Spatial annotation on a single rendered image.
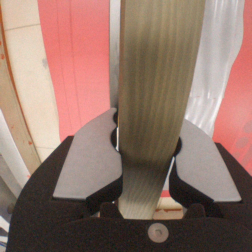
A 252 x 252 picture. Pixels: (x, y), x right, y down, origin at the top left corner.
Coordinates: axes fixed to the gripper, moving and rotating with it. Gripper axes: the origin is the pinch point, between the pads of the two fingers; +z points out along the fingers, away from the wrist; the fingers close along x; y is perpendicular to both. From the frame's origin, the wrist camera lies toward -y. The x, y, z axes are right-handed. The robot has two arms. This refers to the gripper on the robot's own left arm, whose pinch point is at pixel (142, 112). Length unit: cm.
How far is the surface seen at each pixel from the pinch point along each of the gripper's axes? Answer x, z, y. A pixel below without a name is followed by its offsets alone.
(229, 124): 12.6, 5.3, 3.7
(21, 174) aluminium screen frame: -17.1, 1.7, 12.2
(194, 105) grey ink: 6.3, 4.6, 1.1
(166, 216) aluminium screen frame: 7.8, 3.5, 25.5
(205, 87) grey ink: 7.2, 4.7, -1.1
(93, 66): -4.9, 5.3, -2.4
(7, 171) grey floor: -173, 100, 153
